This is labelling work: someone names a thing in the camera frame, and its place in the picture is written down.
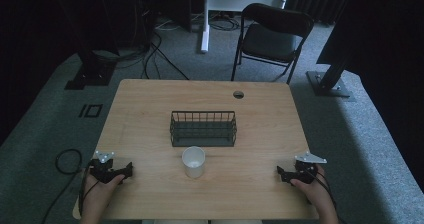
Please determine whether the black looped floor cable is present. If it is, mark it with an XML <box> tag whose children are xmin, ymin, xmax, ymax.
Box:
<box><xmin>40</xmin><ymin>148</ymin><xmax>84</xmax><ymax>224</ymax></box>

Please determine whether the dark wire basket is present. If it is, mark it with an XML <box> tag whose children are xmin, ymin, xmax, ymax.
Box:
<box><xmin>169</xmin><ymin>110</ymin><xmax>238</xmax><ymax>148</ymax></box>

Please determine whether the dark curtain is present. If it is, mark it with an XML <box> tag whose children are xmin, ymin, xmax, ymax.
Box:
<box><xmin>285</xmin><ymin>0</ymin><xmax>356</xmax><ymax>26</ymax></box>

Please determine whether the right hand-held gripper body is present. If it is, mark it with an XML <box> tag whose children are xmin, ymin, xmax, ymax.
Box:
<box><xmin>292</xmin><ymin>151</ymin><xmax>328</xmax><ymax>185</ymax></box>

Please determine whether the white cup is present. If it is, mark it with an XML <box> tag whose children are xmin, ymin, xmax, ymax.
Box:
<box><xmin>181</xmin><ymin>145</ymin><xmax>207</xmax><ymax>179</ymax></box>

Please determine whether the black coiled cable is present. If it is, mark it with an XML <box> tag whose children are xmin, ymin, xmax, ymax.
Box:
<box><xmin>209</xmin><ymin>14</ymin><xmax>242</xmax><ymax>32</ymax></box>

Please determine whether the person's right hand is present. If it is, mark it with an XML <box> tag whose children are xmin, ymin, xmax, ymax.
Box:
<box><xmin>289</xmin><ymin>164</ymin><xmax>336</xmax><ymax>215</ymax></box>

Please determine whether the person's left hand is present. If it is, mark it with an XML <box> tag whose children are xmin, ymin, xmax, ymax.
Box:
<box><xmin>80</xmin><ymin>173</ymin><xmax>126</xmax><ymax>220</ymax></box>

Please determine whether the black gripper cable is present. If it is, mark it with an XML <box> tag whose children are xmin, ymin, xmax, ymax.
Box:
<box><xmin>304</xmin><ymin>168</ymin><xmax>338</xmax><ymax>210</ymax></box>
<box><xmin>77</xmin><ymin>162</ymin><xmax>101</xmax><ymax>217</ymax></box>

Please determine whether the black folding chair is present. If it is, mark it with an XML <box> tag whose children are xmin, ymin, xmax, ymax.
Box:
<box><xmin>230</xmin><ymin>2</ymin><xmax>315</xmax><ymax>85</ymax></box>

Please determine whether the black stand with base plate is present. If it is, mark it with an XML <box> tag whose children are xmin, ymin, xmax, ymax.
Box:
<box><xmin>305</xmin><ymin>0</ymin><xmax>356</xmax><ymax>102</ymax></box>
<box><xmin>64</xmin><ymin>0</ymin><xmax>118</xmax><ymax>91</ymax></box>

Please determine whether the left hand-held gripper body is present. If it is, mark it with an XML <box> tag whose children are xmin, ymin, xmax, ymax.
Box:
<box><xmin>88</xmin><ymin>150</ymin><xmax>118</xmax><ymax>185</ymax></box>

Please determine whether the black floor cable bundle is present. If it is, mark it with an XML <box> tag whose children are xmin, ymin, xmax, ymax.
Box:
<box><xmin>141</xmin><ymin>32</ymin><xmax>191</xmax><ymax>82</ymax></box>

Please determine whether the white desk frame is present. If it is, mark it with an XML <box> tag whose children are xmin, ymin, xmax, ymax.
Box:
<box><xmin>200</xmin><ymin>0</ymin><xmax>292</xmax><ymax>54</ymax></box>

